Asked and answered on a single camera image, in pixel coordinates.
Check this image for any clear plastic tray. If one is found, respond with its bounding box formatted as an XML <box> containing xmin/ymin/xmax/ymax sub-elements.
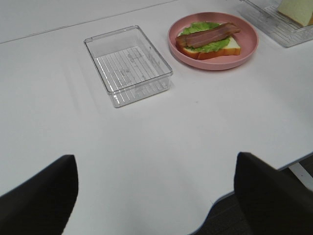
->
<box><xmin>237</xmin><ymin>0</ymin><xmax>313</xmax><ymax>47</ymax></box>
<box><xmin>84</xmin><ymin>25</ymin><xmax>173</xmax><ymax>108</ymax></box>

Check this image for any brown bacon strip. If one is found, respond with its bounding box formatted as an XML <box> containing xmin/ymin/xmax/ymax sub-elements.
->
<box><xmin>176</xmin><ymin>35</ymin><xmax>189</xmax><ymax>47</ymax></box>
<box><xmin>183</xmin><ymin>23</ymin><xmax>241</xmax><ymax>48</ymax></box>

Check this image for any right clear plastic tray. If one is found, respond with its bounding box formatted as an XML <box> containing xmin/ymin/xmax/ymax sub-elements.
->
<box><xmin>237</xmin><ymin>0</ymin><xmax>313</xmax><ymax>47</ymax></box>

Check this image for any left clear plastic tray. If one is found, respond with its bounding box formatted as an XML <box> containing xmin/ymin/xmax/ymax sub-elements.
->
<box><xmin>84</xmin><ymin>25</ymin><xmax>173</xmax><ymax>108</ymax></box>

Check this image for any green lettuce leaf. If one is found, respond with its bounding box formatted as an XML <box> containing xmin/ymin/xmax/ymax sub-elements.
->
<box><xmin>178</xmin><ymin>22</ymin><xmax>234</xmax><ymax>53</ymax></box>

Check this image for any white bread slice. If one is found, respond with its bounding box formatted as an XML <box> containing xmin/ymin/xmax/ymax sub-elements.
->
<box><xmin>176</xmin><ymin>38</ymin><xmax>241</xmax><ymax>60</ymax></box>
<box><xmin>277</xmin><ymin>0</ymin><xmax>313</xmax><ymax>26</ymax></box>

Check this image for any pink round plate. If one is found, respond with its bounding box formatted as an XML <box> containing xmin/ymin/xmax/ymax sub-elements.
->
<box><xmin>168</xmin><ymin>12</ymin><xmax>259</xmax><ymax>71</ymax></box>

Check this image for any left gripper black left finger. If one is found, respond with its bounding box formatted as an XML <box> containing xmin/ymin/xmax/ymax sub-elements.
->
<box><xmin>0</xmin><ymin>155</ymin><xmax>79</xmax><ymax>235</ymax></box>

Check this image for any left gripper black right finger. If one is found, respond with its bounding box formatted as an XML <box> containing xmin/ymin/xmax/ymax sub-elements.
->
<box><xmin>234</xmin><ymin>152</ymin><xmax>313</xmax><ymax>235</ymax></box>

